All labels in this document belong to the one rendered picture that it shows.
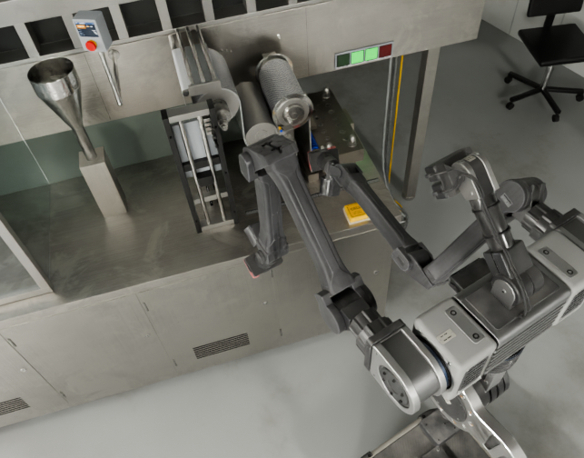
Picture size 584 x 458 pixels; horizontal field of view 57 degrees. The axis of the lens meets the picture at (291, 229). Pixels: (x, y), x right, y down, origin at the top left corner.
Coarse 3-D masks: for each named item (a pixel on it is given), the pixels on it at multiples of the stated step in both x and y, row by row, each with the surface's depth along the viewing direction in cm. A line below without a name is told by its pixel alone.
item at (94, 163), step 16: (48, 80) 173; (80, 96) 172; (64, 112) 171; (80, 112) 176; (80, 128) 181; (80, 144) 186; (80, 160) 192; (96, 160) 191; (96, 176) 194; (112, 176) 197; (96, 192) 200; (112, 192) 202; (112, 208) 208
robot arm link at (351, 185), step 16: (352, 176) 171; (352, 192) 172; (368, 192) 169; (368, 208) 168; (384, 208) 166; (384, 224) 163; (400, 224) 163; (400, 240) 159; (400, 256) 156; (432, 256) 160
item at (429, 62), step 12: (432, 48) 247; (432, 60) 252; (420, 72) 261; (432, 72) 257; (420, 84) 265; (432, 84) 263; (420, 96) 268; (420, 108) 273; (420, 120) 279; (420, 132) 285; (420, 144) 293; (408, 156) 304; (420, 156) 300; (408, 168) 309; (408, 180) 313; (408, 192) 320
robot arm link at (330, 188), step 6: (330, 168) 177; (336, 168) 174; (330, 174) 177; (336, 174) 175; (324, 180) 182; (330, 180) 181; (324, 186) 182; (330, 186) 181; (336, 186) 181; (324, 192) 183; (330, 192) 182; (336, 192) 182
